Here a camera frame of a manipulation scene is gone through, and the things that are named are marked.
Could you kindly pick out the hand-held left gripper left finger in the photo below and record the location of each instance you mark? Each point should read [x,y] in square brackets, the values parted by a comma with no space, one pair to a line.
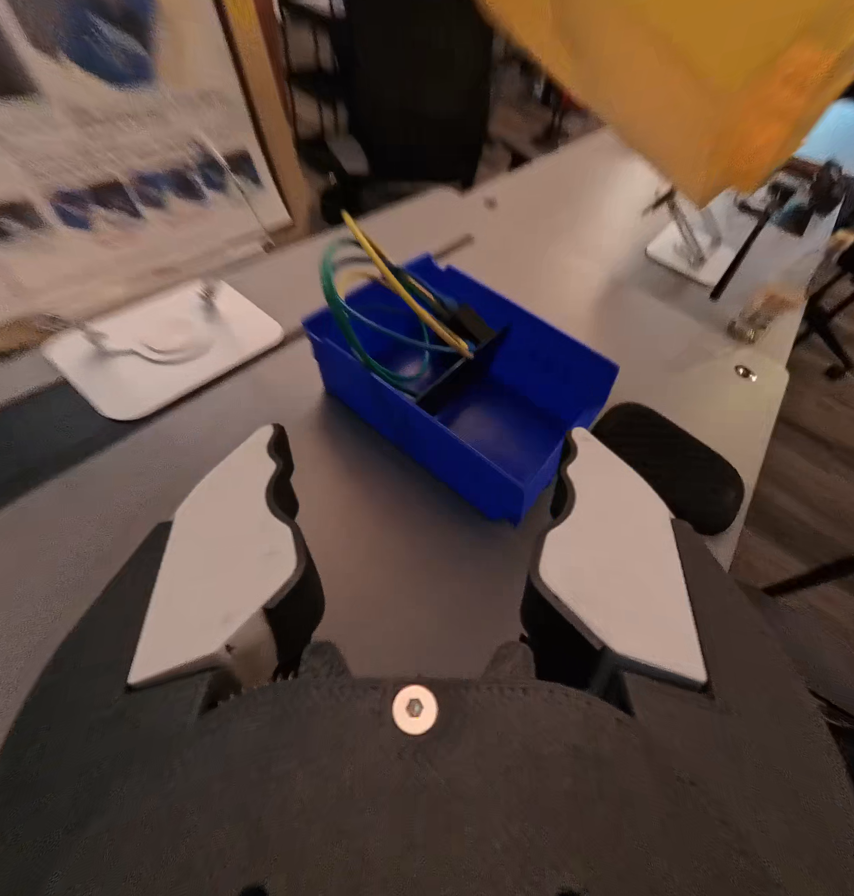
[217,560]

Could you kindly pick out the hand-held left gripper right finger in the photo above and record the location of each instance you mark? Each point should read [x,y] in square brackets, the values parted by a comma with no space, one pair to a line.
[615,567]

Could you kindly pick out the blue plastic bin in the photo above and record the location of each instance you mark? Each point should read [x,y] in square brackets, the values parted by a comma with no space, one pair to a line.
[511,378]

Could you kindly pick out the yellow plastic bin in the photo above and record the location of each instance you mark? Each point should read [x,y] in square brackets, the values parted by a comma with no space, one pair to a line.
[678,84]

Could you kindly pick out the black rounded object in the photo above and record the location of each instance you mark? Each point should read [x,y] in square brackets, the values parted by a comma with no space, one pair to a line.
[671,462]

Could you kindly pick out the clear glass jar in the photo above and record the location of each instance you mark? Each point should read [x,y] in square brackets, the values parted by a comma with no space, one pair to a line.
[759,315]

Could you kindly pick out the black office chair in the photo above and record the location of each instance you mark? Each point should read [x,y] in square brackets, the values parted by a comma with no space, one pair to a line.
[843,280]

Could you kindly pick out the large black bin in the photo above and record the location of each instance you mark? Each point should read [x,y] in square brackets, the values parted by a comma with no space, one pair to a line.
[420,84]

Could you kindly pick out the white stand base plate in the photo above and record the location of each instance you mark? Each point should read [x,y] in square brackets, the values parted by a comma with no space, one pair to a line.
[189,350]

